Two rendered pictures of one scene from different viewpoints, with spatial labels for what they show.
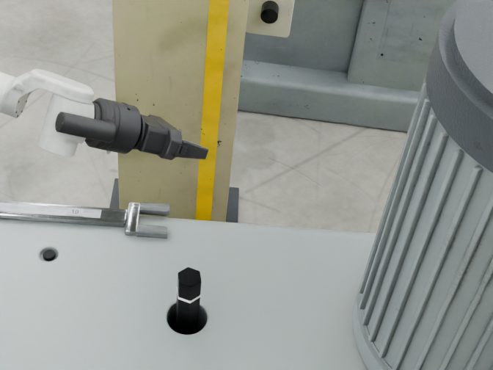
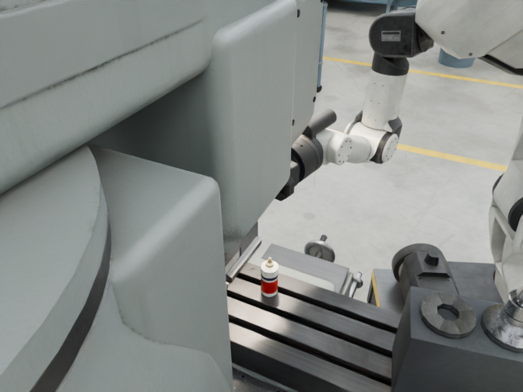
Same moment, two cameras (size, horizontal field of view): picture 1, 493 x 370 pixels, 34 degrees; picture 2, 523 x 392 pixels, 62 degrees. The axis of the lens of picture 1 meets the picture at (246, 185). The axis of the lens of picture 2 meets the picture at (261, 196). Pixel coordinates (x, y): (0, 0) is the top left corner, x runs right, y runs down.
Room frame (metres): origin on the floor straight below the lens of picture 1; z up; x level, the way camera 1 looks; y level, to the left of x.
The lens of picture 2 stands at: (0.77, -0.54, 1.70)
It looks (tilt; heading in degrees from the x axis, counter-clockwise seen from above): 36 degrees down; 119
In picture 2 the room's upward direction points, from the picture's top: straight up
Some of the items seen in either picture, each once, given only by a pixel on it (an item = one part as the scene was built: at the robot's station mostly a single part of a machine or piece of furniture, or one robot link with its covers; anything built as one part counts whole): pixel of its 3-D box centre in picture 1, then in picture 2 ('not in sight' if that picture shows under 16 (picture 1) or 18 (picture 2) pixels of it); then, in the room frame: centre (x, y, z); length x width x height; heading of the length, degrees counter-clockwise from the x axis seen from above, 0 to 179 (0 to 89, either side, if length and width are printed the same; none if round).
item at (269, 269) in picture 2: not in sight; (269, 274); (0.44, 0.09, 0.96); 0.04 x 0.04 x 0.11
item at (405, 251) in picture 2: not in sight; (419, 265); (0.71, 0.80, 0.50); 0.20 x 0.05 x 0.20; 25
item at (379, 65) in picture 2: not in sight; (398, 40); (0.53, 0.56, 1.39); 0.12 x 0.09 x 0.14; 80
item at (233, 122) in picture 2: not in sight; (177, 109); (0.43, -0.16, 1.47); 0.24 x 0.19 x 0.26; 4
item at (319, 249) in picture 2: not in sight; (316, 259); (0.39, 0.54, 0.60); 0.16 x 0.12 x 0.12; 94
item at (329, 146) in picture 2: not in sight; (317, 142); (0.47, 0.24, 1.24); 0.11 x 0.11 x 0.11; 79
